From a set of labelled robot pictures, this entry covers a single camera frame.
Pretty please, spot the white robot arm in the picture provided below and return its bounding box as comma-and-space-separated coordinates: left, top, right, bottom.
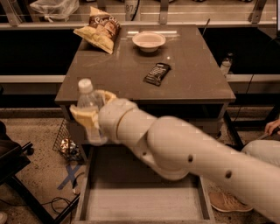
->
70, 90, 280, 224

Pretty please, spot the clear plastic water bottle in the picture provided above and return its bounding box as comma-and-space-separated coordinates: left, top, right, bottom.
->
77, 78, 107, 145

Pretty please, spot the yellow chips bag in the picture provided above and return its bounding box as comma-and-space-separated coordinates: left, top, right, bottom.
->
73, 7, 121, 54

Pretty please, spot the tan shoe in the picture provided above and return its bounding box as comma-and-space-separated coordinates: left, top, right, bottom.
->
209, 192, 253, 213

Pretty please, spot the black floor cable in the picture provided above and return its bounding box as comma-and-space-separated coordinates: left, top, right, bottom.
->
0, 196, 77, 224

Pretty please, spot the open bottom drawer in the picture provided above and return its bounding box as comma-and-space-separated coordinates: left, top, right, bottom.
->
74, 145, 216, 224

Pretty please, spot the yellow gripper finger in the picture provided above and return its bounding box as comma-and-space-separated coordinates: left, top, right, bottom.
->
97, 89, 116, 104
69, 105, 100, 130

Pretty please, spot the blue tape cross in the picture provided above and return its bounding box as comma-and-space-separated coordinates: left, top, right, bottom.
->
57, 164, 81, 190

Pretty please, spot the clear plastic bag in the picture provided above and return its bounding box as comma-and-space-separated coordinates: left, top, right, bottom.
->
30, 0, 80, 21

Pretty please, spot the black office chair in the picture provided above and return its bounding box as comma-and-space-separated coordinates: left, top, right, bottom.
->
0, 122, 80, 224

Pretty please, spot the white bowl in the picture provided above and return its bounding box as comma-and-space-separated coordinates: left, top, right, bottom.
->
132, 32, 165, 53

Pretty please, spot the person's leg in light trousers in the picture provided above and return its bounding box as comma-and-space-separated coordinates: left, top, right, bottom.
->
241, 140, 280, 166

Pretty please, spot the person's hand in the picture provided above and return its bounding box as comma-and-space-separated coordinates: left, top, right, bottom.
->
264, 119, 280, 136

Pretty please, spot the black snack bar wrapper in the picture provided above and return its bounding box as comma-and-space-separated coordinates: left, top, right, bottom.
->
143, 63, 171, 87

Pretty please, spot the grey drawer cabinet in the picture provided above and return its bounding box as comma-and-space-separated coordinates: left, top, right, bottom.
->
54, 24, 236, 165

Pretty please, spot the small bottle in background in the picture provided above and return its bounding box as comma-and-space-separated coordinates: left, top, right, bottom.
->
220, 52, 234, 76

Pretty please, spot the wire mesh waste basket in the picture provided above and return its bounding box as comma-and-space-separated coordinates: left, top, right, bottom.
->
52, 120, 83, 162

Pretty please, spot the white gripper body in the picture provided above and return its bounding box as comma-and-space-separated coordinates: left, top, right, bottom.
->
98, 98, 137, 144

